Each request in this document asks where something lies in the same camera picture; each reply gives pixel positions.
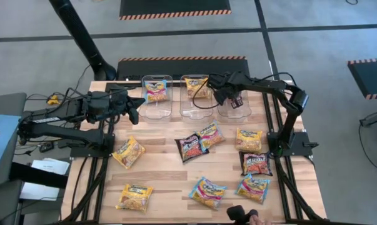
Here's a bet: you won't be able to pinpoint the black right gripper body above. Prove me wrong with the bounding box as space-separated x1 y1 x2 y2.
206 72 239 106

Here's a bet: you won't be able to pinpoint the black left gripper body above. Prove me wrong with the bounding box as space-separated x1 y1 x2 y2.
108 92 129 123

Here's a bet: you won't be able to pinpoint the blue beef ramen pack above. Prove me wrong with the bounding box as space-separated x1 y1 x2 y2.
143 79 169 104
195 119 226 153
234 173 271 205
188 176 228 211

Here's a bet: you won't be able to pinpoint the yellow chicken ramen pack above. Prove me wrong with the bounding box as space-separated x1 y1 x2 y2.
115 183 154 213
184 77 209 99
111 135 146 170
234 127 263 154

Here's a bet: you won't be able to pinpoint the clear plastic bin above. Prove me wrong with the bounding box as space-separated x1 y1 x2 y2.
179 74 213 124
140 74 174 123
217 81 253 124

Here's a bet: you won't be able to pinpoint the black hazard-striped floor mat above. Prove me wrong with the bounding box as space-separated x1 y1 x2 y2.
346 57 377 100
116 56 251 81
118 0 232 21

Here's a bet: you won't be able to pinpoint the small black box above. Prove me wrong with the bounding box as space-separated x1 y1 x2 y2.
39 141 54 153

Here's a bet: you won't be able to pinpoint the black padded pole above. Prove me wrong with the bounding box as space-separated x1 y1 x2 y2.
48 0 118 81

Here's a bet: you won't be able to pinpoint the white papers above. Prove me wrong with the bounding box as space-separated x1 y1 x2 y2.
19 157 71 201

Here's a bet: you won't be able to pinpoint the black bar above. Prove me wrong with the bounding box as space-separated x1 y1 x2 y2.
8 161 69 189

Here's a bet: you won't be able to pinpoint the grey desk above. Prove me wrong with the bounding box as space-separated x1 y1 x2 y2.
0 92 27 188

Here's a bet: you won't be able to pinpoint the blue sheet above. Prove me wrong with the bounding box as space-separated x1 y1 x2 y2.
0 113 22 178

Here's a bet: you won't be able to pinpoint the grey chair leg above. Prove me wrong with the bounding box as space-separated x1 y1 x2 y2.
359 110 377 128

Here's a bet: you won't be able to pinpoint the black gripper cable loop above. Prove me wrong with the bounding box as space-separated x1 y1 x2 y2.
192 77 222 110

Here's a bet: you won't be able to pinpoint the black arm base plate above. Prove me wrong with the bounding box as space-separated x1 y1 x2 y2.
69 132 116 159
266 131 319 158

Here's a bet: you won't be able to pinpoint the black aluminium rail frame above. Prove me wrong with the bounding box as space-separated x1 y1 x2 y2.
55 80 333 225

